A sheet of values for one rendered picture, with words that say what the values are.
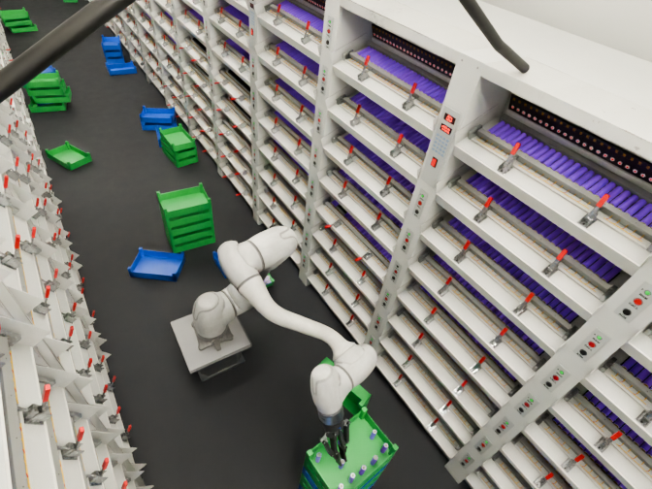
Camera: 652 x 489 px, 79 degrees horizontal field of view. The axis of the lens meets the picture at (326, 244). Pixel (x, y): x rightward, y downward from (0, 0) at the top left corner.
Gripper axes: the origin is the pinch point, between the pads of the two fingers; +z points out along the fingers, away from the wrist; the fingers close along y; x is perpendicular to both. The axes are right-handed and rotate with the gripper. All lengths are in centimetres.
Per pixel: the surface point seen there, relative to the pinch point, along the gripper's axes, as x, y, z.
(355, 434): -6.9, -12.9, 5.9
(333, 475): -1.1, 4.2, 8.7
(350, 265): -63, -66, -31
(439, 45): 5, -60, -132
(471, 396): 15, -60, 4
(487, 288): 24, -57, -54
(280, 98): -113, -73, -120
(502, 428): 33, -54, 4
